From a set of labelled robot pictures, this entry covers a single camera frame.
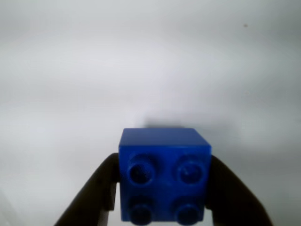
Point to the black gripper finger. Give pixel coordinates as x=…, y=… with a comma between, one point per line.
x=232, y=200
x=94, y=188

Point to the blue lego brick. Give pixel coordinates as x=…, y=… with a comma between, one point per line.
x=164, y=188

